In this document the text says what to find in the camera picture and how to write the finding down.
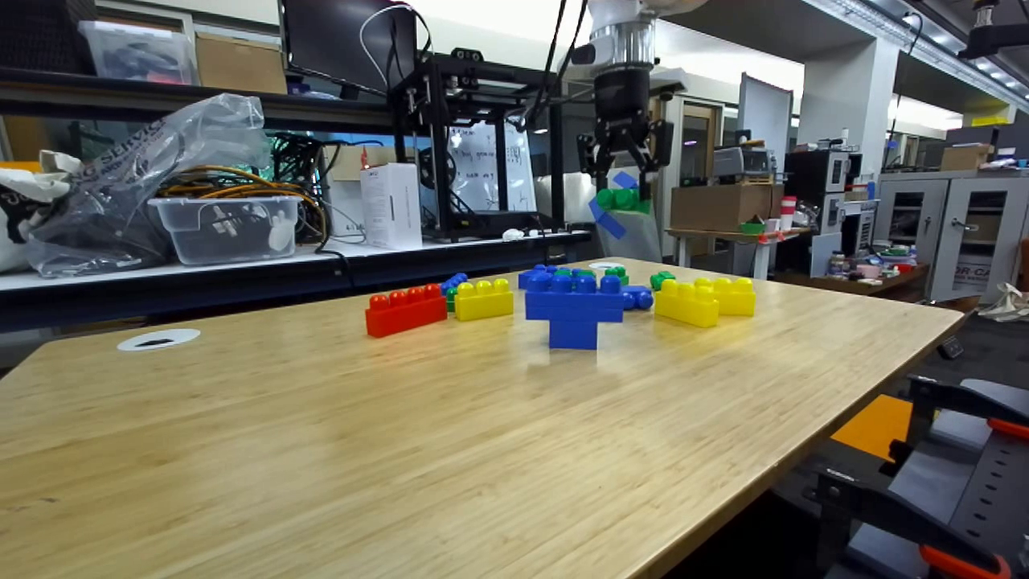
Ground clear plastic container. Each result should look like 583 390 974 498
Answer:
148 193 305 266

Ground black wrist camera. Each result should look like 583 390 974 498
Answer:
649 120 679 173

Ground large brown cardboard box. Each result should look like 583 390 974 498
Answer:
673 183 784 243

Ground brown cardboard box on shelf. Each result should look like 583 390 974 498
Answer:
192 31 290 98

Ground orange floor mat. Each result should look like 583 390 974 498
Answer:
831 393 916 463

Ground black monitor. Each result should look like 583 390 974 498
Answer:
281 0 422 94

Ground yellow cables bundle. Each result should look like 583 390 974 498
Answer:
158 164 330 255

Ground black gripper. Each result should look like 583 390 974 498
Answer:
578 62 661 202

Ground short yellow lego brick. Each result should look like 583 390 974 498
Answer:
451 278 517 324

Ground black shelf board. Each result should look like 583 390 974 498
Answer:
0 66 413 138

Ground clear storage bin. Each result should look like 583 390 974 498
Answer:
76 15 202 86

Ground long yellow lego brick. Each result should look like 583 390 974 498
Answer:
700 274 758 323

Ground white workbench top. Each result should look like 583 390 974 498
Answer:
0 226 597 296

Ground stacked blue lego bricks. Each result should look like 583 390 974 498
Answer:
522 266 637 354

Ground small brown cardboard box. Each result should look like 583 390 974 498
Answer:
940 142 994 176

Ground black overhead camera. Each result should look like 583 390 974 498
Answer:
959 0 1029 62

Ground white cardboard box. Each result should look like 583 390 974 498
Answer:
356 160 426 252

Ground small white table grommet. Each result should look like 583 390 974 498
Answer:
116 324 202 354

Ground black cart with orange handles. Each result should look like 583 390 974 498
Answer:
815 374 1029 579

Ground clear plastic bag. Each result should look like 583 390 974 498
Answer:
18 94 275 280

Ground red lego brick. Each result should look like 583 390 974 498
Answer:
362 280 451 340

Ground grey metal cabinet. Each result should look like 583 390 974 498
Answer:
871 171 1029 305

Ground black 3D printer frame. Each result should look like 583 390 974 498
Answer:
390 44 575 243

